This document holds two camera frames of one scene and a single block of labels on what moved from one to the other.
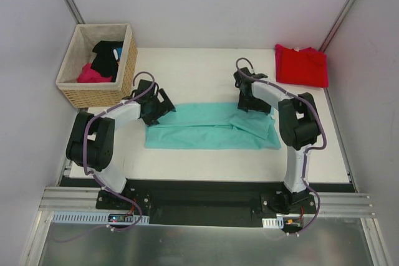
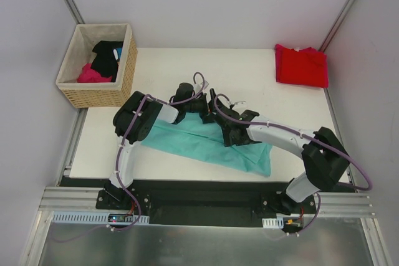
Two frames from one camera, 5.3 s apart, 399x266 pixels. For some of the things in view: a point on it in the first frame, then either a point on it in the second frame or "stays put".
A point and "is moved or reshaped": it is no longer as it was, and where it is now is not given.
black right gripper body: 252,104 -> 220,116
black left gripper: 159,108 -> 201,106
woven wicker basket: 100,66 stays put
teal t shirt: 214,125 is moved or reshaped
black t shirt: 106,63 stays put
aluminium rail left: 55,197 stays put
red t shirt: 307,66 stays put
